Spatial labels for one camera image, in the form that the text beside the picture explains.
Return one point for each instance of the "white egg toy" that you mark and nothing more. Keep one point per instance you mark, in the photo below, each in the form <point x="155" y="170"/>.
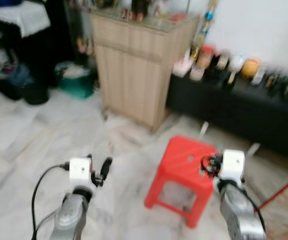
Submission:
<point x="236" y="63"/>

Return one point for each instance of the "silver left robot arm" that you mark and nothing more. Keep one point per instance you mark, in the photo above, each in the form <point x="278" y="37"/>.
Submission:
<point x="69" y="217"/>

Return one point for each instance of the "black incense pot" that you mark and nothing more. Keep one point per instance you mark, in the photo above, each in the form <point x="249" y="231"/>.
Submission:
<point x="140" y="10"/>

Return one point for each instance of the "black low sideboard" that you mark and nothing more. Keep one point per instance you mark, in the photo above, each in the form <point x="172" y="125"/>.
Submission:
<point x="244" y="112"/>

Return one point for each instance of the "orange yellow egg toy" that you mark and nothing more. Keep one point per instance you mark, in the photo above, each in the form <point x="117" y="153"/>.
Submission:
<point x="250" y="68"/>

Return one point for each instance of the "black bucket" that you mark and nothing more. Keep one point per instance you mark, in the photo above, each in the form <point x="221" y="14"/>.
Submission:
<point x="36" y="94"/>

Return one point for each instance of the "pink white tissue box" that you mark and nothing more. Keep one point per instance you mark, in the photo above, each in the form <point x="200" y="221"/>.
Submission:
<point x="183" y="66"/>

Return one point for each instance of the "clear jar with red lid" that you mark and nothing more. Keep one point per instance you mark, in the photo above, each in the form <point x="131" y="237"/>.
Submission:
<point x="206" y="56"/>

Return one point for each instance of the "small gold trophy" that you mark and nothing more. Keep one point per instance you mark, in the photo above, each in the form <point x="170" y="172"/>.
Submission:
<point x="198" y="46"/>

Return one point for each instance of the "blue and gold trophy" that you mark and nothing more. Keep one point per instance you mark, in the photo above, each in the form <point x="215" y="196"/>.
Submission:
<point x="210" y="15"/>

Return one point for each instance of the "red plastic stool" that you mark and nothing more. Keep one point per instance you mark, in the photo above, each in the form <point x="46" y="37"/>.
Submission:
<point x="181" y="165"/>

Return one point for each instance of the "white table cloth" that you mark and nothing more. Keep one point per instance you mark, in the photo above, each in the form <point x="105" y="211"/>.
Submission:
<point x="24" y="17"/>

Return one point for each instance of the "white tape roll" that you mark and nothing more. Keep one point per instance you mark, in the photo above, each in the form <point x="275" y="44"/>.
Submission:
<point x="197" y="74"/>

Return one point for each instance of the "red packet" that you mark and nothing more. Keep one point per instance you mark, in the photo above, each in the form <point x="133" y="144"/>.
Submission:
<point x="177" y="17"/>

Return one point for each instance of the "green plastic basin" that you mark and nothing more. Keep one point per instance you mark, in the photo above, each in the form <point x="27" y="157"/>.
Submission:
<point x="76" y="82"/>

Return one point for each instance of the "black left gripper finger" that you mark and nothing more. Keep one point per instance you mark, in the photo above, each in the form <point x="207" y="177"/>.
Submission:
<point x="89" y="160"/>
<point x="106" y="167"/>

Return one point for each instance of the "light wood cabinet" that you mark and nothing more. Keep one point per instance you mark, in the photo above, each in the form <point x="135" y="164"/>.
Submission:
<point x="139" y="70"/>

